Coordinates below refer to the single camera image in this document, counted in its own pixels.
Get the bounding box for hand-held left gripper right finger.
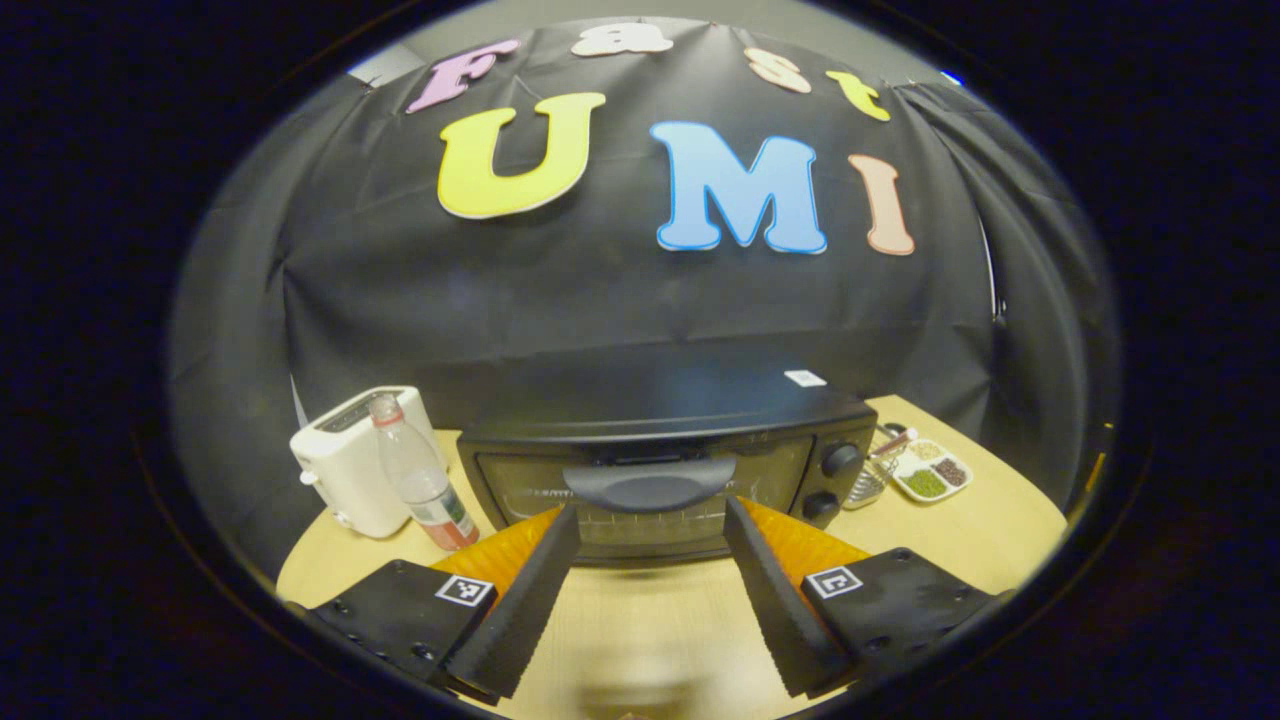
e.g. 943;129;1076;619
722;498;1001;701

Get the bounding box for black backdrop cloth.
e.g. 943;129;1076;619
168;18;1123;581

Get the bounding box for clear plastic water bottle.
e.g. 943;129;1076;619
368;394;481;553

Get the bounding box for white divided condiment dish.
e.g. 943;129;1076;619
893;438;975;505

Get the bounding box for black electric oven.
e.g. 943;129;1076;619
457;340;880;570

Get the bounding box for wire utensil holder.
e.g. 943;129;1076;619
843;425;917;512

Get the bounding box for white toaster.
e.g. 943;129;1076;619
290;386;449;541

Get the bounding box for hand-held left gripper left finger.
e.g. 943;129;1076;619
310;508;583;703

